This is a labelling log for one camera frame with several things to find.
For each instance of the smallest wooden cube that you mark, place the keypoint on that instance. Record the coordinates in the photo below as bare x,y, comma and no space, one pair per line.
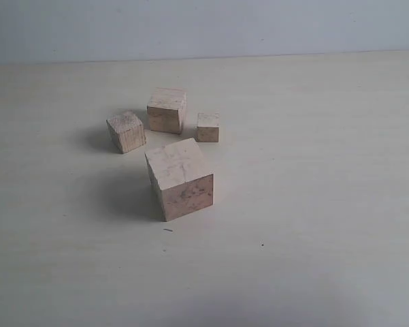
207,127

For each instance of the second largest wooden cube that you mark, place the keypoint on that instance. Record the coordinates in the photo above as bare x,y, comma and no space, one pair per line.
166,110

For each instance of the third largest wooden cube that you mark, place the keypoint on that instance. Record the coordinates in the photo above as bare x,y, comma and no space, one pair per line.
126,131

